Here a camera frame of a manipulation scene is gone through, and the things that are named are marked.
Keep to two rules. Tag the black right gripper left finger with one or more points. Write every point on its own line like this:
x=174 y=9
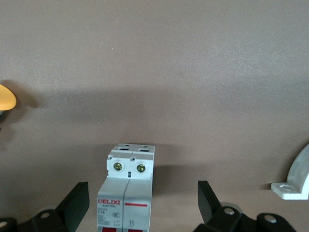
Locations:
x=72 y=205

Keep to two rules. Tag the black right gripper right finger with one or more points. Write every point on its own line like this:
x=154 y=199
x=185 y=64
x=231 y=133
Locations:
x=208 y=203

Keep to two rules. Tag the white red circuit breaker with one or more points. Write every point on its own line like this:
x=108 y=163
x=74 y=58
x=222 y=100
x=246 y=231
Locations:
x=125 y=193

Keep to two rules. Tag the small white pipe clamp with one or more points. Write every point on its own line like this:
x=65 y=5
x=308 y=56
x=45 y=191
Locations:
x=299 y=169

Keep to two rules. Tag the orange mushroom push button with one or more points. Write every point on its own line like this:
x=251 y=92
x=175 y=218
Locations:
x=7 y=97

